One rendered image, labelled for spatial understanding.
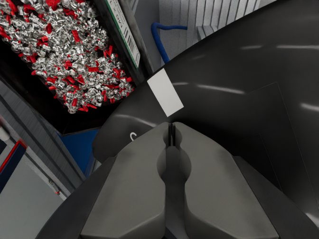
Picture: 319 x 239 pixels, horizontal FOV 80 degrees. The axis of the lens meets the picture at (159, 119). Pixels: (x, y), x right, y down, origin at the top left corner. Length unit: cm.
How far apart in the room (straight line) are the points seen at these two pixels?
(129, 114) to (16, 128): 29
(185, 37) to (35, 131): 86
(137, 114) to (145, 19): 100
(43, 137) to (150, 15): 84
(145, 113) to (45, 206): 110
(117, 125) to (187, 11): 93
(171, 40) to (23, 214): 117
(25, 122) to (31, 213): 85
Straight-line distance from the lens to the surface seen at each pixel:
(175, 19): 105
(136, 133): 17
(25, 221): 124
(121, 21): 26
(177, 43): 110
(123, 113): 17
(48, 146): 51
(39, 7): 25
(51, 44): 29
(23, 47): 28
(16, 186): 138
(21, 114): 44
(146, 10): 113
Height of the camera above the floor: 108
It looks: 44 degrees down
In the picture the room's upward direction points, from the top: 179 degrees counter-clockwise
